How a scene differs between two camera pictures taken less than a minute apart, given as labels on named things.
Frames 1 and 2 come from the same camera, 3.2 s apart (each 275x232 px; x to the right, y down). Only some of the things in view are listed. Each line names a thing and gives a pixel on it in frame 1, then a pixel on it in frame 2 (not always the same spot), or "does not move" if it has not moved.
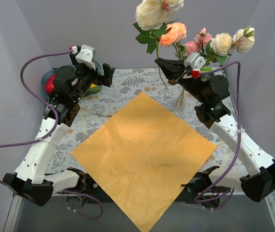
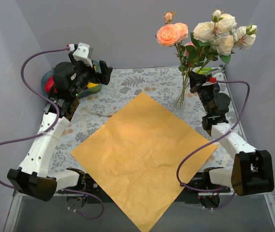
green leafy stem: (152, 16) to (200, 54)
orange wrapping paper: (144, 157) does not move
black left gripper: (95, 73) does not move
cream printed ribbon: (83, 110) does not move
